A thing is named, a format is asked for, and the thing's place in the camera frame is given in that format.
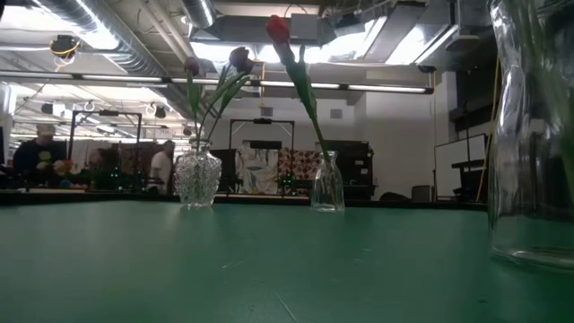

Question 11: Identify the textured round crystal vase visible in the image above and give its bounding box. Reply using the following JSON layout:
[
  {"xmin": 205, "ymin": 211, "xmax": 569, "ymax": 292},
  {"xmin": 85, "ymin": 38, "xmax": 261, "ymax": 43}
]
[{"xmin": 173, "ymin": 137, "xmax": 223, "ymax": 210}]

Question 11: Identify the large clear glass vase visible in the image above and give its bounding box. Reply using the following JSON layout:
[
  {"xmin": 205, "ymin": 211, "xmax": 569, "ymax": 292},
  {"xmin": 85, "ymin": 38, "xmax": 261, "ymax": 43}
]
[{"xmin": 486, "ymin": 0, "xmax": 574, "ymax": 273}]

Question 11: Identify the dark patterned cloth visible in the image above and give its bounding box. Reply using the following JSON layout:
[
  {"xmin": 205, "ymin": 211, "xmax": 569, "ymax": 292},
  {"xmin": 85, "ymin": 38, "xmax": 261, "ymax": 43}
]
[{"xmin": 117, "ymin": 142, "xmax": 153, "ymax": 190}]

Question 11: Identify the grey bin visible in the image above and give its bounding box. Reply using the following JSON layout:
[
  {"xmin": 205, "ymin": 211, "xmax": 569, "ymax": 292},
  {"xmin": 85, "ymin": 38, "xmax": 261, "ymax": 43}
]
[{"xmin": 411, "ymin": 184, "xmax": 434, "ymax": 201}]

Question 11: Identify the ribbed silver air duct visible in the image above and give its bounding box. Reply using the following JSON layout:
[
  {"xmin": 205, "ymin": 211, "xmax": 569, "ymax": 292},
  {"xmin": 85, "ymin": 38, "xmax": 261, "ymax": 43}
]
[{"xmin": 38, "ymin": 0, "xmax": 212, "ymax": 127}]

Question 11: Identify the green table mat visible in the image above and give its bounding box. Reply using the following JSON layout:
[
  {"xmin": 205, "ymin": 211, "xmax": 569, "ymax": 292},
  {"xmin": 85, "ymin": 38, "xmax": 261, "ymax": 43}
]
[{"xmin": 0, "ymin": 200, "xmax": 574, "ymax": 323}]

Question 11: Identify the ceiling cord reel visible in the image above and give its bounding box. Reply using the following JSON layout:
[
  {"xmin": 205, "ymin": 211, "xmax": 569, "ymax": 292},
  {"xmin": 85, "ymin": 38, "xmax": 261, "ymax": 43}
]
[{"xmin": 48, "ymin": 34, "xmax": 83, "ymax": 73}]

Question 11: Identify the whiteboard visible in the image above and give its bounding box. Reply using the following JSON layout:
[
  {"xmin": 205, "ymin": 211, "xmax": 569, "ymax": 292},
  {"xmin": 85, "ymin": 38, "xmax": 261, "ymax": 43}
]
[{"xmin": 433, "ymin": 133, "xmax": 488, "ymax": 197}]

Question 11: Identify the red floral cloth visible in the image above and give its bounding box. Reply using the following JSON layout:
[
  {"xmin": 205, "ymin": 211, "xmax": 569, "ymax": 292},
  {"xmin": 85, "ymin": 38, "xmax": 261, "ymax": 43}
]
[{"xmin": 277, "ymin": 149, "xmax": 323, "ymax": 183}]

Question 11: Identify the small clear bottle vase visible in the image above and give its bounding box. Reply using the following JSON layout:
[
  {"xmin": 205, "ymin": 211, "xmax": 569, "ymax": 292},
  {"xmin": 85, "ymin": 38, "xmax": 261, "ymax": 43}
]
[{"xmin": 310, "ymin": 150, "xmax": 346, "ymax": 214}]

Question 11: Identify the yellow hanging cable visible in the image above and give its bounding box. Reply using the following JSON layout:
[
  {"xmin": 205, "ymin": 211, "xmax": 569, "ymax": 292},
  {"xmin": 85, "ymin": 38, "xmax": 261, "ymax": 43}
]
[{"xmin": 474, "ymin": 56, "xmax": 501, "ymax": 202}]

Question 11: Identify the smooth silver air duct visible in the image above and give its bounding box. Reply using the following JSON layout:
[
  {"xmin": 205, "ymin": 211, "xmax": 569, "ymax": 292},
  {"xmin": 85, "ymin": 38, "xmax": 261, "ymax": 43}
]
[{"xmin": 181, "ymin": 0, "xmax": 217, "ymax": 31}]

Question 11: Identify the background flower bouquet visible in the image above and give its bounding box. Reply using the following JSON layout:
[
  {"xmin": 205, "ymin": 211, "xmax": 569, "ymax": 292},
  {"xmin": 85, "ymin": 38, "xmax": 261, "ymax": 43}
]
[{"xmin": 53, "ymin": 159, "xmax": 75, "ymax": 188}]

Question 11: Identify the black station frame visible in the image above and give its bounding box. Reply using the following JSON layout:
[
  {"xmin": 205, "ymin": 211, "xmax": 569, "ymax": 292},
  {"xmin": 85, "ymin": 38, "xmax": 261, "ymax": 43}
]
[
  {"xmin": 68, "ymin": 109, "xmax": 144, "ymax": 194},
  {"xmin": 228, "ymin": 118, "xmax": 296, "ymax": 196}
]

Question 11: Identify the pale patterned cloth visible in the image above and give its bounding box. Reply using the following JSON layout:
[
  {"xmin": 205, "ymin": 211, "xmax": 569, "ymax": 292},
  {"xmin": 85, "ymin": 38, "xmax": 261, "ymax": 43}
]
[{"xmin": 235, "ymin": 144, "xmax": 279, "ymax": 195}]

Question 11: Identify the black cabinet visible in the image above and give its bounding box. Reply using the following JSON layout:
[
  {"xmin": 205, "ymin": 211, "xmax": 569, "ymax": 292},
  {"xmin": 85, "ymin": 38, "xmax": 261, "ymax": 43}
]
[{"xmin": 321, "ymin": 139, "xmax": 376, "ymax": 200}]

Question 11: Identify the person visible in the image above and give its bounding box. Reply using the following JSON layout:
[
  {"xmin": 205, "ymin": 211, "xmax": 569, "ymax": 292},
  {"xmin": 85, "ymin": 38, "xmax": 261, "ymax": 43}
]
[
  {"xmin": 12, "ymin": 123, "xmax": 68, "ymax": 188},
  {"xmin": 149, "ymin": 139, "xmax": 177, "ymax": 195},
  {"xmin": 87, "ymin": 147, "xmax": 118, "ymax": 190}
]

